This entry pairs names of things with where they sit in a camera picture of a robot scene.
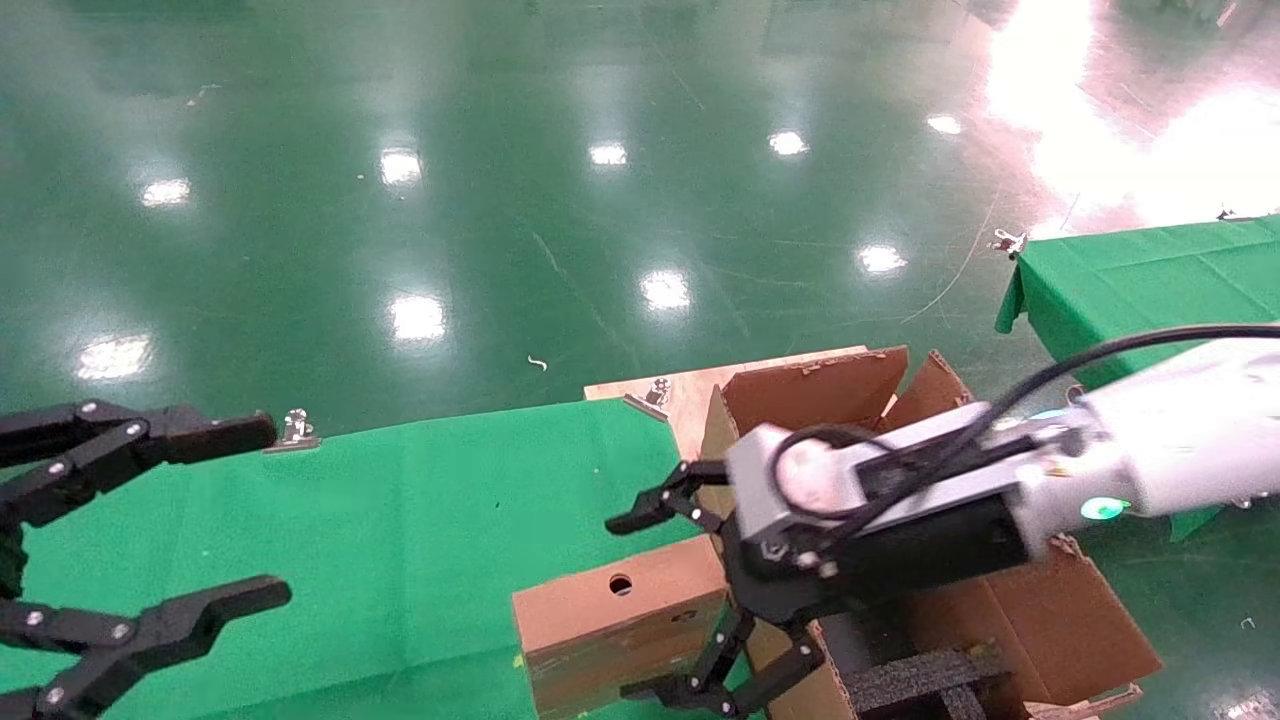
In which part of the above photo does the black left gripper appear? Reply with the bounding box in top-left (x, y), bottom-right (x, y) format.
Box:
top-left (0, 400), bottom-right (293, 720)

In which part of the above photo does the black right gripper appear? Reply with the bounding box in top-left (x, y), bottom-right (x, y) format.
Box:
top-left (605, 460), bottom-right (1033, 719)

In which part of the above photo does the small cardboard box with hole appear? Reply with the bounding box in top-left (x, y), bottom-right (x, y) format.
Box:
top-left (512, 535), bottom-right (731, 720)

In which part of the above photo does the large open cardboard carton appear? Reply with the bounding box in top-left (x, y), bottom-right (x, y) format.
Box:
top-left (690, 345), bottom-right (1166, 720)

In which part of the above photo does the large green tablecloth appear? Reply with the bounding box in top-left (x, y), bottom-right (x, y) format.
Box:
top-left (0, 398), bottom-right (766, 720)

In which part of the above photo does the black foam insert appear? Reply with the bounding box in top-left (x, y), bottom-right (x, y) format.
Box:
top-left (848, 648), bottom-right (1006, 720)

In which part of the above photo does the green tablecloth with folded corner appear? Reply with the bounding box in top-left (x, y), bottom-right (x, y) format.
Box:
top-left (995, 215), bottom-right (1280, 543)

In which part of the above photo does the grey wrist camera housing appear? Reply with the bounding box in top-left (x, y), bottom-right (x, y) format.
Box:
top-left (725, 403), bottom-right (1061, 549)

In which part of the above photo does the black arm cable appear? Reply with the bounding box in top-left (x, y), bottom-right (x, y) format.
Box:
top-left (775, 323), bottom-right (1280, 526)

